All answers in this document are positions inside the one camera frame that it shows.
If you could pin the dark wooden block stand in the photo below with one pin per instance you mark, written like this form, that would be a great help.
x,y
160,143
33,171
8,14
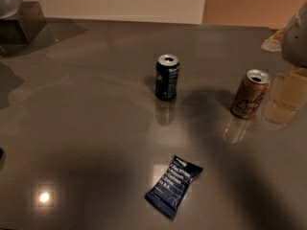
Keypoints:
x,y
23,27

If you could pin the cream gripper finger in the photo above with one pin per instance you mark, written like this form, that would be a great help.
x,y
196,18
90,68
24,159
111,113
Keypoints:
x,y
274,42

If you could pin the dark blue rxbar wrapper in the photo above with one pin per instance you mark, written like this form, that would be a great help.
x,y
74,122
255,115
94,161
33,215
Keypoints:
x,y
167,194

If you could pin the dark blue soda can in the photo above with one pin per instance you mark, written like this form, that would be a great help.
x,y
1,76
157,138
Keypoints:
x,y
167,70

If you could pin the orange soda can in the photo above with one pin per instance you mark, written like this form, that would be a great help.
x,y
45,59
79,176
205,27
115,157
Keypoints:
x,y
251,91

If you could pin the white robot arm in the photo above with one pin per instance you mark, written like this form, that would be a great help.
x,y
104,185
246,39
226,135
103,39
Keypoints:
x,y
291,41

